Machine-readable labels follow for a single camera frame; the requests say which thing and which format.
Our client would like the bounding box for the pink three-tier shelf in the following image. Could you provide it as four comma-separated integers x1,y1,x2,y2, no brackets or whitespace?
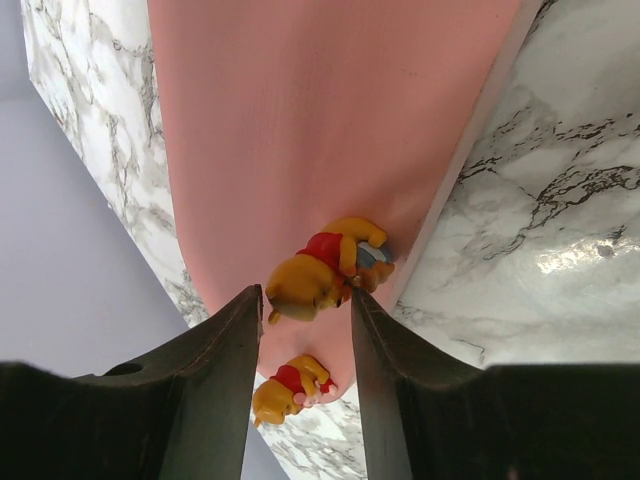
147,0,544,406

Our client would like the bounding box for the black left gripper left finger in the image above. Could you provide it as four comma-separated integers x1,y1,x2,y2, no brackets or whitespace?
1,285,263,479

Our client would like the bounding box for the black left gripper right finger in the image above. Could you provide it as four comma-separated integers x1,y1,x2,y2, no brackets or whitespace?
351,290,639,479

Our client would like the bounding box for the orange bear toy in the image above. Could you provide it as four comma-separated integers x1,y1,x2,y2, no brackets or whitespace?
265,217,395,325
252,355,338,427

